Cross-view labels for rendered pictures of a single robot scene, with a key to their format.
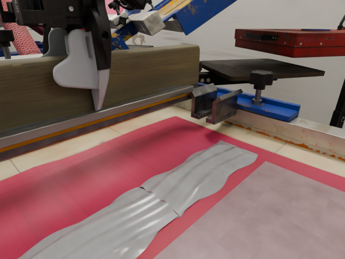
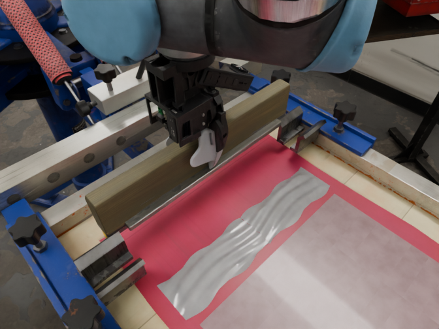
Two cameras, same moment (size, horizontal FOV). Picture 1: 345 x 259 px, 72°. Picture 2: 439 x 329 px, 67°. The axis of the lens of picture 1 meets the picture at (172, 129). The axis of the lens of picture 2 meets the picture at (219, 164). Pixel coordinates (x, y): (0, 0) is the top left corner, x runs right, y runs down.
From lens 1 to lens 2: 0.34 m
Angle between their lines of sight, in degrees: 22
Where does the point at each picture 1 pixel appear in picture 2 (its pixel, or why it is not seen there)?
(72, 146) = not seen: hidden behind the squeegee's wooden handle
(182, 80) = (272, 117)
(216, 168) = (295, 203)
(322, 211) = (361, 241)
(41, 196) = (176, 224)
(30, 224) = (178, 246)
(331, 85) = not seen: outside the picture
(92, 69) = (211, 150)
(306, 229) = (347, 254)
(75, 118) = (198, 179)
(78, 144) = not seen: hidden behind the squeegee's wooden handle
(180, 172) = (268, 206)
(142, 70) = (241, 126)
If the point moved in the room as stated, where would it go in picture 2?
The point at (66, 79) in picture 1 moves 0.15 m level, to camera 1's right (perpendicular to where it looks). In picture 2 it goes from (197, 162) to (296, 166)
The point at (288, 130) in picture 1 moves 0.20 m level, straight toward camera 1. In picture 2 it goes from (360, 162) to (327, 239)
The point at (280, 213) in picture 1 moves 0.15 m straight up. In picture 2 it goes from (334, 241) to (361, 185)
